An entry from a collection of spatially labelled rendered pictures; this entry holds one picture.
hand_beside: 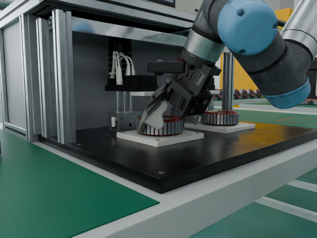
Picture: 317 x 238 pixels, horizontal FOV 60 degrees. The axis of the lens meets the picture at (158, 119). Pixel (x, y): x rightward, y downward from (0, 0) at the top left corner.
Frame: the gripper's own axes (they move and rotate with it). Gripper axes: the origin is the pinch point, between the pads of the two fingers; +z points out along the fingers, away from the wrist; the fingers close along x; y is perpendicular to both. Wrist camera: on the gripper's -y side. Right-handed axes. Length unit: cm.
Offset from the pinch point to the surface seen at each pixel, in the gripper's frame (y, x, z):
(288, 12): -160, 347, -30
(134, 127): -9.3, 1.3, 7.3
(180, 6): -28.8, 20.7, -22.8
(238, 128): 7.5, 22.5, -2.7
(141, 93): -6.9, -3.0, -5.4
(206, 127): 2.0, 16.7, 0.5
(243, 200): 26.8, -5.5, -6.6
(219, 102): -90, 179, 63
